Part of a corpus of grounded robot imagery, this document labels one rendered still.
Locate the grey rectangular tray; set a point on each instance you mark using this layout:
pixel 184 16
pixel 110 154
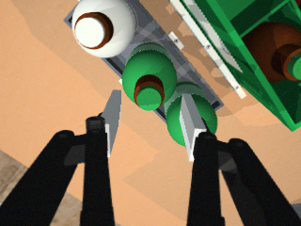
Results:
pixel 149 30

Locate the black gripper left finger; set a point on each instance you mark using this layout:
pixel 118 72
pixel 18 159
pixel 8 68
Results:
pixel 36 197

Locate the green bottle crate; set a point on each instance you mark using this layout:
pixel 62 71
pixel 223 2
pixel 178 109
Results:
pixel 225 22

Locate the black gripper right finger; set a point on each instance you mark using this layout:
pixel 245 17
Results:
pixel 256 196

